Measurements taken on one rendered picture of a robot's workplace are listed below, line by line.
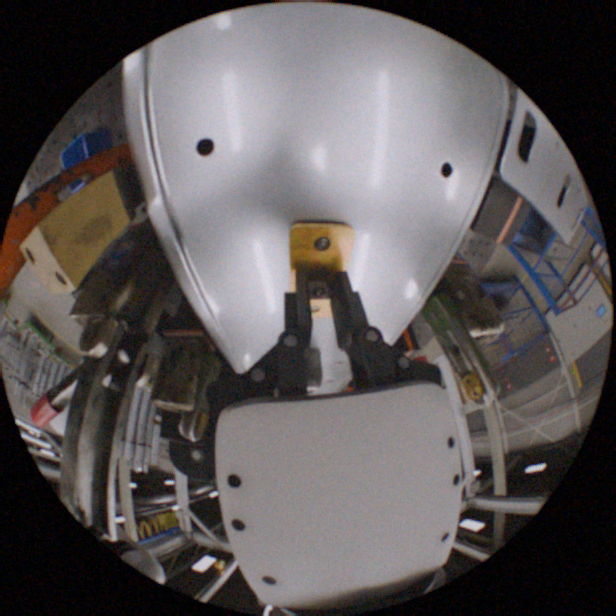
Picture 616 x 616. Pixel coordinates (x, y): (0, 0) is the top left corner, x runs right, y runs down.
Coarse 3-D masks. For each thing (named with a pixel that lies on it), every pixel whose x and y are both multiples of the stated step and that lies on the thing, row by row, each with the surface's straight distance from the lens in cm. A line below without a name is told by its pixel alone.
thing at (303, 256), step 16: (304, 224) 11; (320, 224) 11; (336, 224) 11; (304, 240) 11; (336, 240) 12; (352, 240) 12; (304, 256) 12; (320, 256) 12; (336, 256) 12; (320, 272) 13; (320, 304) 15
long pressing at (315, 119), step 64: (128, 64) 14; (192, 64) 12; (256, 64) 11; (320, 64) 11; (384, 64) 12; (448, 64) 14; (128, 128) 13; (192, 128) 11; (256, 128) 10; (320, 128) 10; (384, 128) 11; (448, 128) 13; (192, 192) 12; (256, 192) 11; (320, 192) 11; (384, 192) 12; (448, 192) 14; (192, 256) 14; (256, 256) 13; (384, 256) 14; (448, 256) 18; (256, 320) 18; (320, 320) 18; (384, 320) 21
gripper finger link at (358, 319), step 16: (336, 272) 12; (336, 288) 12; (352, 288) 11; (336, 304) 12; (352, 304) 10; (336, 320) 12; (352, 320) 10; (336, 336) 12; (352, 336) 10; (352, 352) 11; (400, 352) 11; (400, 368) 10
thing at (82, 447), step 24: (120, 336) 14; (96, 360) 14; (96, 384) 14; (120, 384) 16; (72, 408) 15; (96, 408) 15; (120, 408) 15; (72, 432) 15; (96, 432) 16; (120, 432) 16; (72, 456) 15; (96, 456) 17; (72, 480) 16; (96, 480) 17; (72, 504) 17; (96, 504) 18; (96, 528) 19; (120, 552) 16
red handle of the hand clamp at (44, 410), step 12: (120, 348) 15; (120, 360) 15; (72, 372) 18; (108, 372) 16; (60, 384) 20; (72, 384) 18; (48, 396) 22; (60, 396) 20; (36, 408) 24; (48, 408) 22; (60, 408) 22; (36, 420) 25; (48, 420) 24
